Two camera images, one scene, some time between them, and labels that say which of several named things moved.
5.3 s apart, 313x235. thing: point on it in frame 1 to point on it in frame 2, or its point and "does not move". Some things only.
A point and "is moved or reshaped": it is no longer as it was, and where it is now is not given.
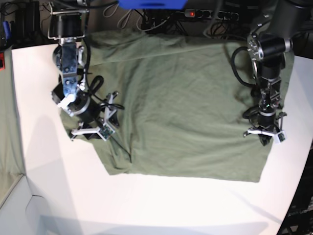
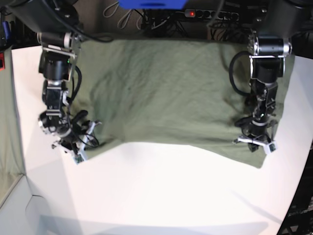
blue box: x=152 y=4 does not move
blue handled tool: x=7 y=29 does not move
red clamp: x=2 y=65 does not move
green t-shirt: x=182 y=104 is moved or reshaped
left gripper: x=92 y=115 to x=80 y=136
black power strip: x=211 y=14 does not move
